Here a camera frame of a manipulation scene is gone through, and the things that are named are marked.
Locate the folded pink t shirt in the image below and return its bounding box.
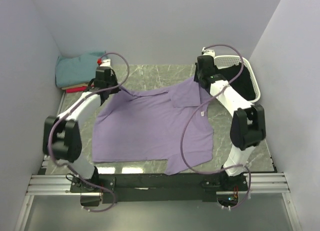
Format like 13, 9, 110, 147
65, 86, 87, 94

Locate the purple t shirt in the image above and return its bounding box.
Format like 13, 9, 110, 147
92, 78, 213, 175

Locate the folded tan t shirt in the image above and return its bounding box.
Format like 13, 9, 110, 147
61, 83, 88, 90

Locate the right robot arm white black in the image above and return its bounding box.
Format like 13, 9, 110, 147
194, 54, 266, 191

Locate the black t shirt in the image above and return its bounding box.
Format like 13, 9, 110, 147
218, 63, 256, 101

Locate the white plastic laundry basket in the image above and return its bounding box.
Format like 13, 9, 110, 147
214, 55, 261, 103

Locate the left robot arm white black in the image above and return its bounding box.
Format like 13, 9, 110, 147
42, 66, 120, 192

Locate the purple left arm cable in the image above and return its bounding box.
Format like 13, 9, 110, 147
47, 51, 131, 213

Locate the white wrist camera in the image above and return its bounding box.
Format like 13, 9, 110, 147
97, 58, 112, 68
201, 47, 216, 58

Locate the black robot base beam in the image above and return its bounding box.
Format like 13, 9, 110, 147
70, 172, 248, 206

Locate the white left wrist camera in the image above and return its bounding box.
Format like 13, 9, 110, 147
97, 58, 112, 68

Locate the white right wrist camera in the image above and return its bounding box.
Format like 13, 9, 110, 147
201, 47, 216, 58

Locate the aluminium frame rail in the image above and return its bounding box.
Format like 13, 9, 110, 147
14, 93, 301, 231

